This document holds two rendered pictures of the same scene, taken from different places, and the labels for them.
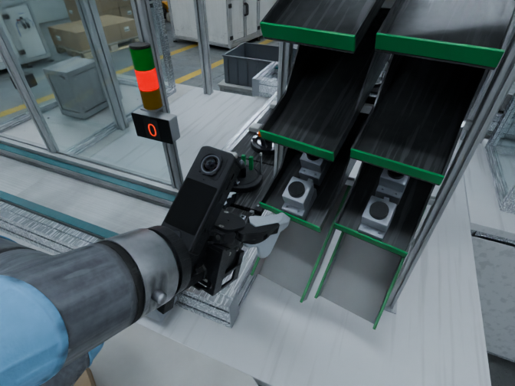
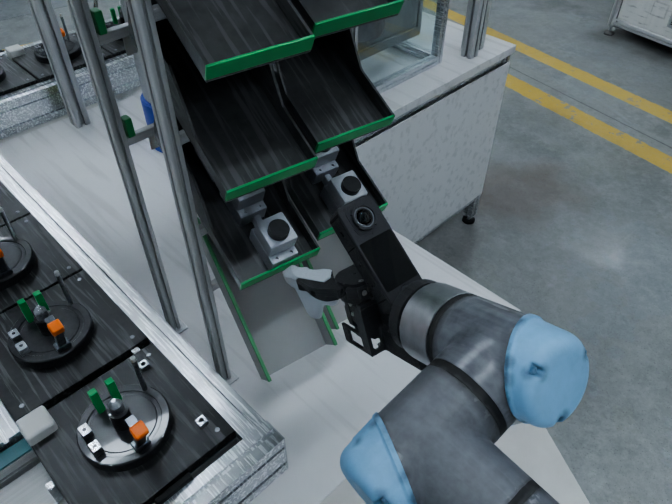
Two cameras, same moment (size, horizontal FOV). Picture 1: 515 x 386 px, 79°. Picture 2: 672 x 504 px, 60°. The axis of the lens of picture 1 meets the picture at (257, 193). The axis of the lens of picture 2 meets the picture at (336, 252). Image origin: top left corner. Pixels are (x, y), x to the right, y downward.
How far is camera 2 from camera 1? 51 cm
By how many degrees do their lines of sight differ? 49
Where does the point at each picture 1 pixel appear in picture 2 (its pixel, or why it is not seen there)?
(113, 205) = not seen: outside the picture
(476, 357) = (424, 258)
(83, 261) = (484, 305)
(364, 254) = (326, 251)
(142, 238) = (438, 289)
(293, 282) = (302, 344)
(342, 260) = not seen: hidden behind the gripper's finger
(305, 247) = (279, 299)
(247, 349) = (326, 457)
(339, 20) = (256, 24)
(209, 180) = (377, 229)
